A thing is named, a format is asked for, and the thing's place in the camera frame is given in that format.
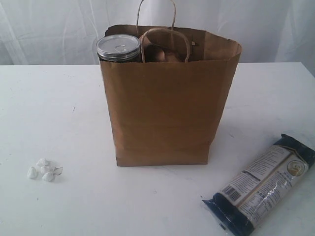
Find brown paper shopping bag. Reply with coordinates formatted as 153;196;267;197
99;0;243;168

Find brown pouch with orange label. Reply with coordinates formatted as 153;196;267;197
139;35;185;62

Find dark can with pull-tab lid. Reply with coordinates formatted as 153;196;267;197
96;34;141;63

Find single white garlic clove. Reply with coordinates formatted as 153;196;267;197
27;166;38;179

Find long noodle package black ends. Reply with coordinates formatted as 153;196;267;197
203;134;315;236

